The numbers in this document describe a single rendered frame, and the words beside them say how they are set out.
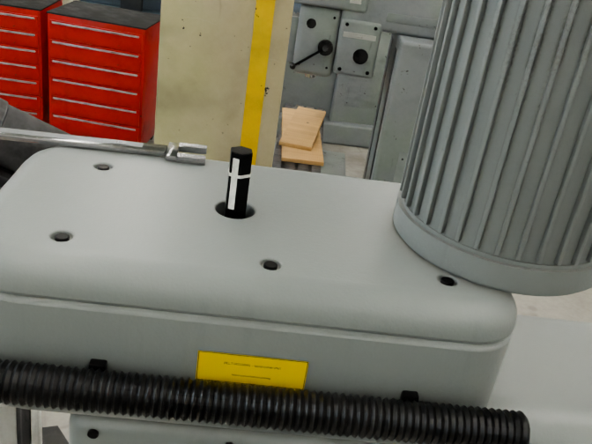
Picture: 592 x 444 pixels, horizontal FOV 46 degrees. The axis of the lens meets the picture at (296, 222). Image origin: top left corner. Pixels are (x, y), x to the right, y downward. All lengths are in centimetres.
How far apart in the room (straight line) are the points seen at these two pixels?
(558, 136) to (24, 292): 42
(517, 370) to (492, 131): 29
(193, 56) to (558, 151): 192
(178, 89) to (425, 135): 187
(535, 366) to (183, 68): 184
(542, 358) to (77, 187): 50
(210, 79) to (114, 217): 181
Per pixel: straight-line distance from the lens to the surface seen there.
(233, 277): 55
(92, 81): 547
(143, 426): 66
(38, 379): 59
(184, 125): 247
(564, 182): 57
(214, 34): 237
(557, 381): 77
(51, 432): 232
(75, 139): 76
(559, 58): 54
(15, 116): 112
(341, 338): 57
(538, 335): 83
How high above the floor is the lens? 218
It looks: 27 degrees down
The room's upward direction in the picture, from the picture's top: 9 degrees clockwise
